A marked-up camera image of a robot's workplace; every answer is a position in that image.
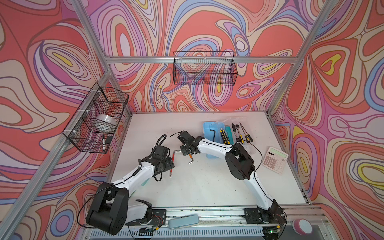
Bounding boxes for blue plastic tool box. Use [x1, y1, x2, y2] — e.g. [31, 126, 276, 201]
[202, 119, 250, 159]

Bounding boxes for large black hex key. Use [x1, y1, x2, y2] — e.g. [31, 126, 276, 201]
[210, 129, 216, 142]

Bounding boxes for teal utility knife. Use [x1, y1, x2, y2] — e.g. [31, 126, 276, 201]
[225, 125, 234, 145]

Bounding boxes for yellow black utility knife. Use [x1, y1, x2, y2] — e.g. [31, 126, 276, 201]
[220, 128, 231, 145]

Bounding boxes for black ratchet wrench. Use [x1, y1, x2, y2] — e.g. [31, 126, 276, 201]
[232, 123, 240, 142]

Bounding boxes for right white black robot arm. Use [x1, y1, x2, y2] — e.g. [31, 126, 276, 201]
[177, 131, 287, 223]

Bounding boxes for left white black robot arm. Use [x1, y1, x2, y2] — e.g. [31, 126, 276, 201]
[86, 145, 175, 235]

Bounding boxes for silver tape roll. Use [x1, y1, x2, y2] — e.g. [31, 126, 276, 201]
[96, 114, 118, 126]

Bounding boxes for grey blue foot pedal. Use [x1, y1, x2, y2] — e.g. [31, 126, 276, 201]
[168, 215, 200, 230]

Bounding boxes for pink calculator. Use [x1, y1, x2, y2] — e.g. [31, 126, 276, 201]
[262, 147, 289, 174]

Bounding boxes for red handled hex key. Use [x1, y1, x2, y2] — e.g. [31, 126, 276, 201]
[169, 150, 181, 178]

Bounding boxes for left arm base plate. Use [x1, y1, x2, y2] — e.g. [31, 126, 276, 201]
[125, 209, 167, 227]

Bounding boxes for left black wire basket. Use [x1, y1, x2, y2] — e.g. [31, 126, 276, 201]
[63, 83, 129, 154]

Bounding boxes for black wire basket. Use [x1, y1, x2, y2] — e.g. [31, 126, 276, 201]
[173, 50, 238, 86]
[63, 83, 129, 154]

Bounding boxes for back black wire basket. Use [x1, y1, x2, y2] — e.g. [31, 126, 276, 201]
[173, 50, 238, 86]

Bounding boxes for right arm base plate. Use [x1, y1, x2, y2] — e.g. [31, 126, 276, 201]
[242, 207, 287, 225]

